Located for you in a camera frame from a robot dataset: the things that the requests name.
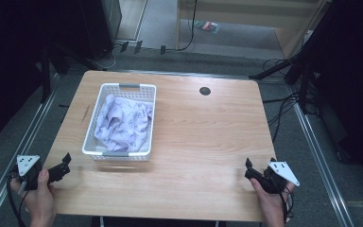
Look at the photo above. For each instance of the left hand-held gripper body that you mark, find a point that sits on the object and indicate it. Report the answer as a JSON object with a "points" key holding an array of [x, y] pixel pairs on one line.
{"points": [[28, 170]]}

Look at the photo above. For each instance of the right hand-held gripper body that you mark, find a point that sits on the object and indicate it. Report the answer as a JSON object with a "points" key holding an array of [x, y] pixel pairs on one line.
{"points": [[279, 175]]}

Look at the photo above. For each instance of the white plastic basket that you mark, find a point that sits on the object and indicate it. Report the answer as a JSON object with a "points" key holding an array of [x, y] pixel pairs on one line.
{"points": [[89, 148]]}

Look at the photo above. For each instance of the lavender patterned cloth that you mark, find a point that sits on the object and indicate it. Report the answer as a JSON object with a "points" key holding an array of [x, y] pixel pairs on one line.
{"points": [[124, 124]]}

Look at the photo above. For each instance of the person's right hand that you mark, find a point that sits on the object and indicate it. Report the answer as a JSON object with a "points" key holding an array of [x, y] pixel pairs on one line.
{"points": [[271, 205]]}

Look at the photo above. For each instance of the person's left hand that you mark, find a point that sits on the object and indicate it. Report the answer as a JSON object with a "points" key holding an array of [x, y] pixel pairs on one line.
{"points": [[41, 201]]}

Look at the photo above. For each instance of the black round table grommet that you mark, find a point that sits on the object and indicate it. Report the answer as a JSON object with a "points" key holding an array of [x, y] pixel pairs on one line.
{"points": [[204, 91]]}

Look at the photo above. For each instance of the black metal stand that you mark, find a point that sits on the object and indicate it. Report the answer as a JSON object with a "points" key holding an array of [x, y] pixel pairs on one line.
{"points": [[45, 75], [302, 63]]}

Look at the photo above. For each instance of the black plug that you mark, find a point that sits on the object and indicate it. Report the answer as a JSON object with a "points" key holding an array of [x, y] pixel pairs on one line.
{"points": [[138, 46], [163, 49], [124, 46]]}

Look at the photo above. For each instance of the dark cabinet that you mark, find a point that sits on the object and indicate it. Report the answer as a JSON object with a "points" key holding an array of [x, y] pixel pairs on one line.
{"points": [[99, 25]]}

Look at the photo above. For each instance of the colourful flat packet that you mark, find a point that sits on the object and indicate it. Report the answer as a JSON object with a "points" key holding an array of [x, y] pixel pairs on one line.
{"points": [[208, 26]]}

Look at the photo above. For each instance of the wooden shelf unit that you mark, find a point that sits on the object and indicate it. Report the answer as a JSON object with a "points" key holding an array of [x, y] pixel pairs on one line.
{"points": [[249, 12]]}

